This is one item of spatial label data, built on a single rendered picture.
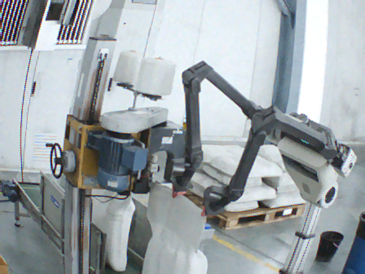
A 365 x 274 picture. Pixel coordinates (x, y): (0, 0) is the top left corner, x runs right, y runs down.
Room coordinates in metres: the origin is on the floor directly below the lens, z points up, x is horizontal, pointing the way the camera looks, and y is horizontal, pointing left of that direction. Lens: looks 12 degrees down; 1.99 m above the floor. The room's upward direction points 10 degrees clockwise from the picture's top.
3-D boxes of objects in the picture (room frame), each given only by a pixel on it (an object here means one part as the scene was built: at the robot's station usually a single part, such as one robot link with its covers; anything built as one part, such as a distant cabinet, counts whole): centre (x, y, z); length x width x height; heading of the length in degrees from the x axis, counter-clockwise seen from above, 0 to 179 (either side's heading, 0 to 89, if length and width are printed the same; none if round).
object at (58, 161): (2.96, 0.59, 1.13); 0.18 x 0.11 x 0.18; 36
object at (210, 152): (6.36, -0.40, 0.56); 0.66 x 0.43 x 0.15; 123
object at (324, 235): (5.01, -1.57, 0.13); 0.30 x 0.30 x 0.26
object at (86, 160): (3.13, 0.40, 1.18); 0.34 x 0.25 x 0.31; 126
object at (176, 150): (3.36, 0.14, 1.21); 0.30 x 0.25 x 0.30; 36
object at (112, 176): (2.92, 0.28, 1.21); 0.15 x 0.15 x 0.25
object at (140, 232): (3.89, 0.18, 0.54); 1.05 x 0.02 x 0.41; 36
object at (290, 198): (6.41, -1.13, 0.20); 0.67 x 0.43 x 0.15; 126
